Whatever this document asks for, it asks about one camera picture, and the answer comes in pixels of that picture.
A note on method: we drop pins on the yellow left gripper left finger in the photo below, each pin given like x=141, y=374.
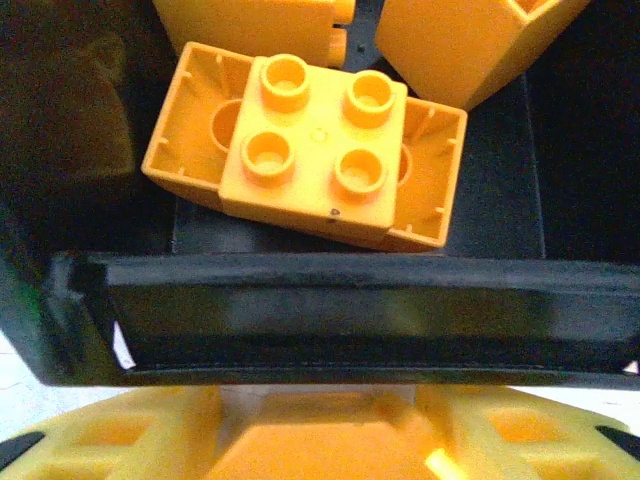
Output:
x=100, y=440

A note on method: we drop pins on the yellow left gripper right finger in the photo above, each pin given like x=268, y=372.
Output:
x=540, y=435

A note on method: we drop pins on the yellow tall lego cube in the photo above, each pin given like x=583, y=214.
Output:
x=325, y=450
x=450, y=45
x=250, y=20

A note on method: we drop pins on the yellow square lego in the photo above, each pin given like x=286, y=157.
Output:
x=320, y=180

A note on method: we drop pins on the black plastic bin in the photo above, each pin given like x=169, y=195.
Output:
x=300, y=310

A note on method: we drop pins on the yellow long lego brick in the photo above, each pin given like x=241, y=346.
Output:
x=190, y=130

